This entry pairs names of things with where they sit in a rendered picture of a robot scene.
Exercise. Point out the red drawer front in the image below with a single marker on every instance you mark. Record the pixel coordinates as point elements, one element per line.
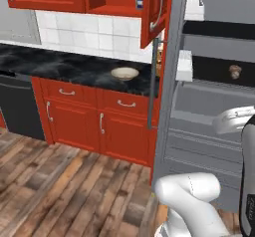
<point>79,93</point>
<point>109,103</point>

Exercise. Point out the grey fridge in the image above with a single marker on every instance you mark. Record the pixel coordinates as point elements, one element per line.
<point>212,98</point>

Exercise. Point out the white fridge door bin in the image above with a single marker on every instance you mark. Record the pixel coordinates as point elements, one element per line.
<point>184,66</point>
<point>194,10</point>

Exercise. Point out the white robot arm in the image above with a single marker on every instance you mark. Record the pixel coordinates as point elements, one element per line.
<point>192,201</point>

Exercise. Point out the red open wall cupboard door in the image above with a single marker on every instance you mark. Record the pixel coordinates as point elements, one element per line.
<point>147,18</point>

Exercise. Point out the black dishwasher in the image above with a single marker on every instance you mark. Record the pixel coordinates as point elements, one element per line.
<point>20,108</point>

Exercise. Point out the brown round food item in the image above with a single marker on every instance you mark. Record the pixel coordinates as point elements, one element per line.
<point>235,71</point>

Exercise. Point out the grey fridge door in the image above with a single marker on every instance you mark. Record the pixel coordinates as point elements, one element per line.
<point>167,115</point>

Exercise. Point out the beige bowl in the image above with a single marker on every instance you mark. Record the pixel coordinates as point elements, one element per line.
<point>125,73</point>

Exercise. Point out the red base cupboard door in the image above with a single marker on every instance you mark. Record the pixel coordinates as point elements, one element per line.
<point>127,138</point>
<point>74,124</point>

